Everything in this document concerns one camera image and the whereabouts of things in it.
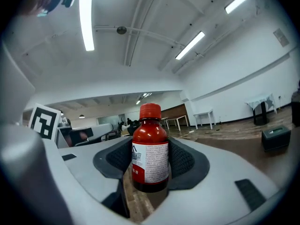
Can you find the round pendant lamp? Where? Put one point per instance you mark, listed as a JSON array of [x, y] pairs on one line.
[[81, 116]]

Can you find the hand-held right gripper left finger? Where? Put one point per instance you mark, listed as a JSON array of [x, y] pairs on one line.
[[82, 167]]

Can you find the long ceiling light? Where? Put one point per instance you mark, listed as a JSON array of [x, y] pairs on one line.
[[86, 20], [239, 0], [189, 45]]

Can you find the round ceiling sensor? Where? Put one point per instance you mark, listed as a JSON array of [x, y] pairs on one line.
[[121, 30]]

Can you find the dark green box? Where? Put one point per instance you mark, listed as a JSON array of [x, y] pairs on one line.
[[276, 138]]

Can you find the black bin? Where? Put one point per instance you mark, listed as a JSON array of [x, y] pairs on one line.
[[260, 115]]

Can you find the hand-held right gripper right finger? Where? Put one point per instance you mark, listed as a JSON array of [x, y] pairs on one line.
[[211, 184]]

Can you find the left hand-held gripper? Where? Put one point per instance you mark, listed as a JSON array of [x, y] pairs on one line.
[[44, 122]]

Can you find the grey wall panel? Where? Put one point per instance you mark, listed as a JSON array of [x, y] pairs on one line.
[[281, 37]]

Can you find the table with white cloth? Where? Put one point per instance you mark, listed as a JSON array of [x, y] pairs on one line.
[[259, 101]]

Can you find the small red bottle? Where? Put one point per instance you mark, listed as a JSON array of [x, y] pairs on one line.
[[150, 149]]

